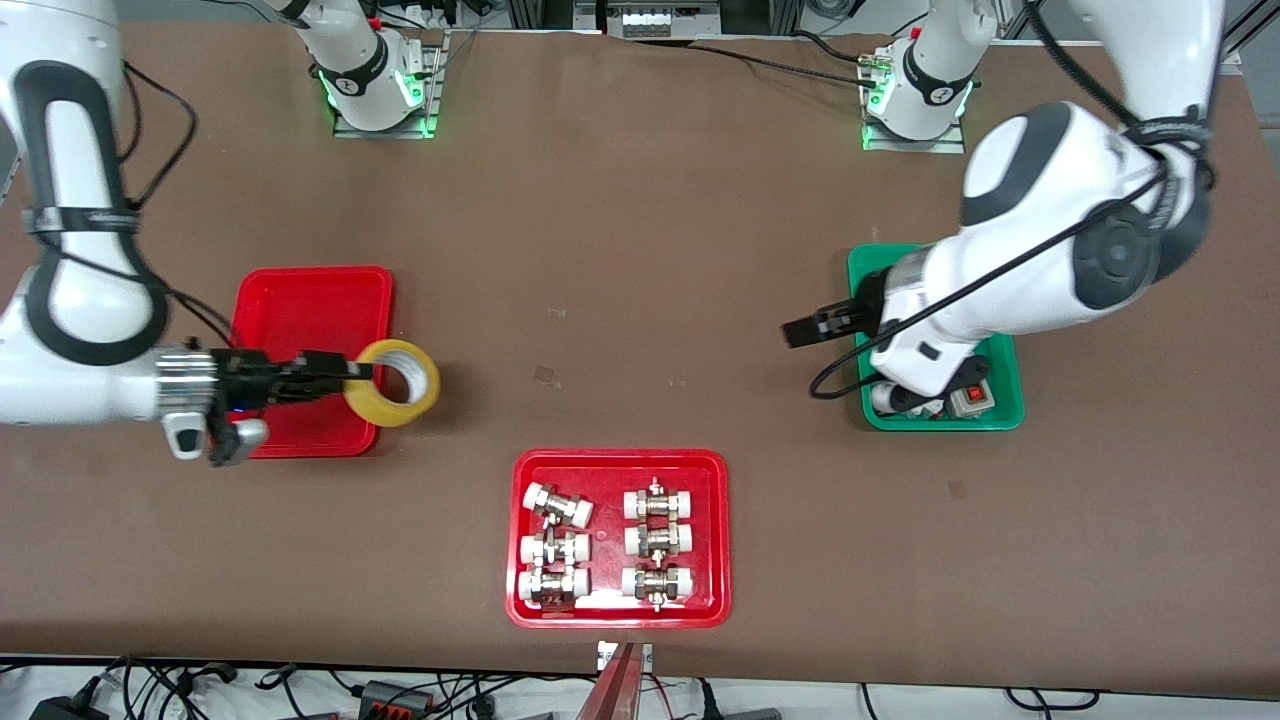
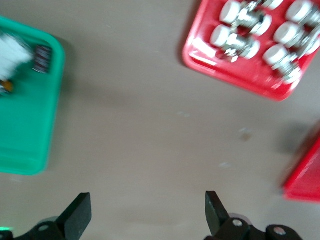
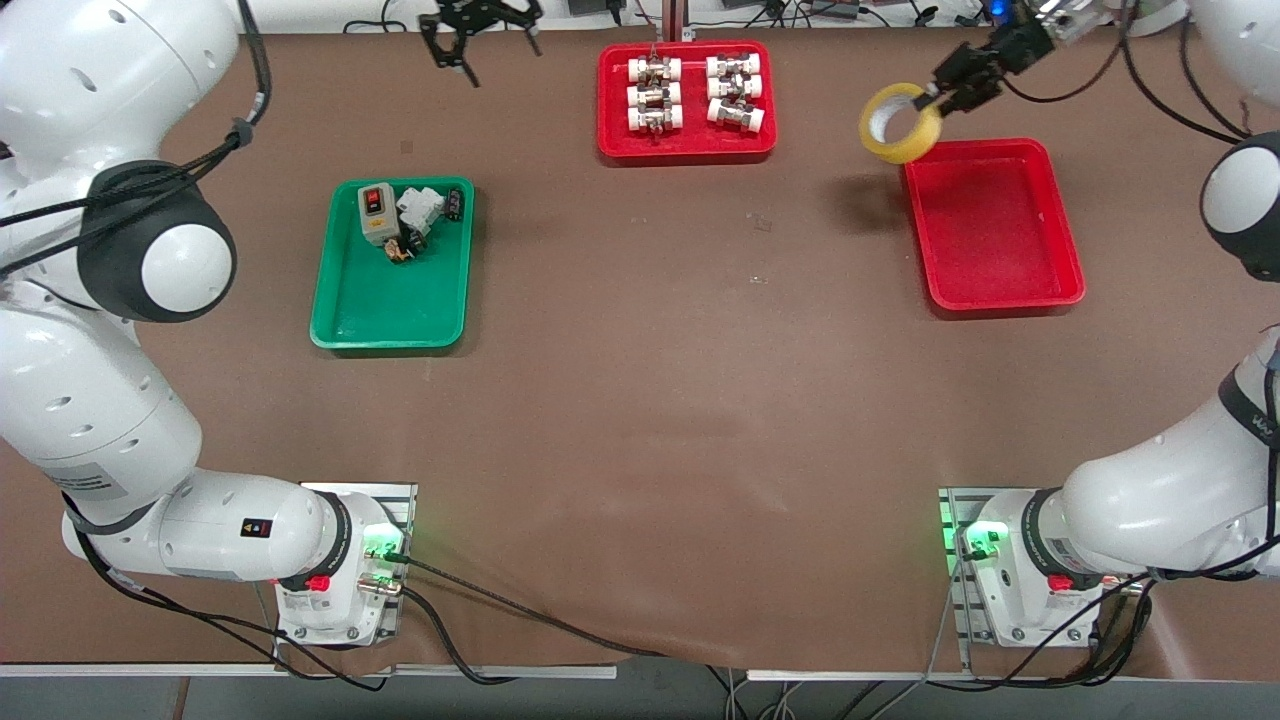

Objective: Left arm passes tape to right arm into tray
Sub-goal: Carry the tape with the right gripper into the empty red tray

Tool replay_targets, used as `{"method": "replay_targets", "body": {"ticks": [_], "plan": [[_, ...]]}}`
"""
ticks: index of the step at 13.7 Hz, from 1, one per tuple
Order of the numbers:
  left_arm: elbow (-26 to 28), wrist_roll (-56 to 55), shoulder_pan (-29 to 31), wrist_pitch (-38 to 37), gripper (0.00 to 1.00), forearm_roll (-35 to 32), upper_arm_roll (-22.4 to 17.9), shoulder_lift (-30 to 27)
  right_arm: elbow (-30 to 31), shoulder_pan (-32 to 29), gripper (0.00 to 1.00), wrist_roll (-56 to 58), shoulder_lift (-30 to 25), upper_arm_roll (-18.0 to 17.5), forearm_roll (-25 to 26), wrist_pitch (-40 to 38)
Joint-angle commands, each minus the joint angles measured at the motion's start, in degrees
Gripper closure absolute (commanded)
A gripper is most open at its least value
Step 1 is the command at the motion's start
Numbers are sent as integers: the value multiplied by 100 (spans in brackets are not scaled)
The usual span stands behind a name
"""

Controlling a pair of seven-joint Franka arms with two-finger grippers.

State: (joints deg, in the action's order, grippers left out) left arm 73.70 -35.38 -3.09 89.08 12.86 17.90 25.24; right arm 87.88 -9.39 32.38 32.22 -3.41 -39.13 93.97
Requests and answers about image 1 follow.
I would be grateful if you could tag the black power adapter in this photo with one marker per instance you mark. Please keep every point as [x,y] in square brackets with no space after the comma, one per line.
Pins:
[65,708]

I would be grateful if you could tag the black orange connector box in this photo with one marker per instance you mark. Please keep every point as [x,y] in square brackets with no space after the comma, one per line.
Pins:
[395,698]

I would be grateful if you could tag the brown tape patch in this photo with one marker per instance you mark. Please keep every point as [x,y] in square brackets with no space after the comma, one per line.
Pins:
[545,375]

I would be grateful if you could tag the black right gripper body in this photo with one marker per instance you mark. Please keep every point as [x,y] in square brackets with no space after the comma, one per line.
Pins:
[243,381]

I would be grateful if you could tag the green plastic tray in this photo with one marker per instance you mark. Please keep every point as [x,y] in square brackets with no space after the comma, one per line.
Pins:
[1005,400]

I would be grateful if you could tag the empty red tray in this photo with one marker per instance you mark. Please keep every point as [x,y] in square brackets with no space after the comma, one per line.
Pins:
[310,310]

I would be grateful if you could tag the grey power strip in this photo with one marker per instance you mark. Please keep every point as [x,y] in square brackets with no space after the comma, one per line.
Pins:
[660,18]

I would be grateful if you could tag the grey on-off switch box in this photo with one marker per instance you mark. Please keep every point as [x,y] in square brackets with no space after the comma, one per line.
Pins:
[972,402]

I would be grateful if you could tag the white brass pipe fitting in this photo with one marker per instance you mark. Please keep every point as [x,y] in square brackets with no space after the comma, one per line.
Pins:
[657,585]
[659,500]
[552,588]
[555,549]
[558,505]
[658,541]

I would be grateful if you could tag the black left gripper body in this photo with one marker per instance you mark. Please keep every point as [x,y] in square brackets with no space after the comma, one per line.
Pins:
[864,308]

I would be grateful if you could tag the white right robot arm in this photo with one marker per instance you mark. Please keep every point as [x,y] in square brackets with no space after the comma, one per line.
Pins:
[60,390]

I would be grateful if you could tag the clear yellowish tape roll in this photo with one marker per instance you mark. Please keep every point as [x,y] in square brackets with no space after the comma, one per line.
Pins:
[400,412]

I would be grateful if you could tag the red metal profile bar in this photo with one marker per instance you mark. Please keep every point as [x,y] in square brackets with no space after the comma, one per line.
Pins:
[620,690]

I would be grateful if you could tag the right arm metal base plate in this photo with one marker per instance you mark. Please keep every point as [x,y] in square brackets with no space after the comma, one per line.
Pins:
[432,90]

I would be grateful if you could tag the red tray with fittings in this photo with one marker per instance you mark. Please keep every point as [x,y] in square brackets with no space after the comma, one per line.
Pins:
[610,610]

